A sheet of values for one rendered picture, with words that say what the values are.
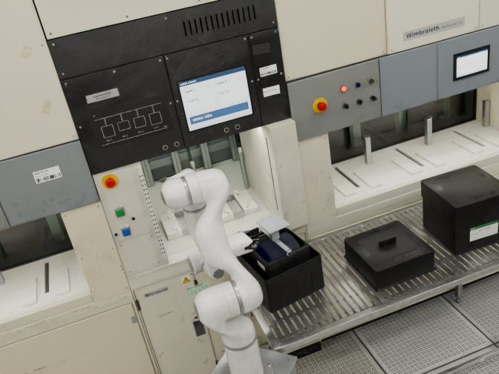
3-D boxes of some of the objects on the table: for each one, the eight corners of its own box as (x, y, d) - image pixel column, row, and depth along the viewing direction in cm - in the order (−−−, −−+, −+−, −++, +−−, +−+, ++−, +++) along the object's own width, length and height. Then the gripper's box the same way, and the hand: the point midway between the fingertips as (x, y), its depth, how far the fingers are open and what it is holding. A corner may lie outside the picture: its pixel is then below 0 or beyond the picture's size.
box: (454, 257, 241) (455, 208, 230) (420, 225, 266) (419, 179, 254) (512, 239, 246) (515, 190, 234) (473, 209, 271) (474, 164, 259)
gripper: (232, 251, 214) (272, 234, 220) (214, 233, 228) (251, 217, 234) (235, 267, 217) (275, 249, 224) (217, 248, 231) (254, 232, 238)
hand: (259, 234), depth 228 cm, fingers open, 6 cm apart
